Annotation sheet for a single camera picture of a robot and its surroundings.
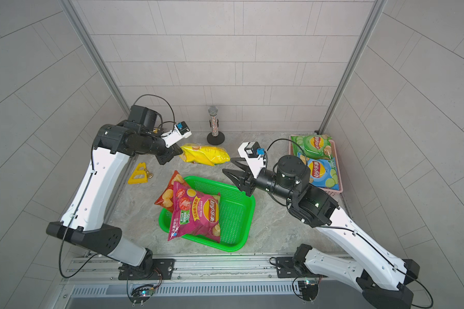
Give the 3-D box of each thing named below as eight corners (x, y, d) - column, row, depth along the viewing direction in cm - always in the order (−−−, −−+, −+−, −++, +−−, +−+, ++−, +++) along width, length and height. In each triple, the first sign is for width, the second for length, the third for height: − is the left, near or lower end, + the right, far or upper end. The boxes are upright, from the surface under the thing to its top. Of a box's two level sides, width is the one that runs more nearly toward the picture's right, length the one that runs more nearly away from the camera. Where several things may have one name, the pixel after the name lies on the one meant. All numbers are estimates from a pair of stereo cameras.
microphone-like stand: (212, 145, 113) (206, 109, 92) (216, 140, 116) (211, 104, 95) (218, 148, 112) (214, 112, 91) (222, 143, 114) (219, 107, 93)
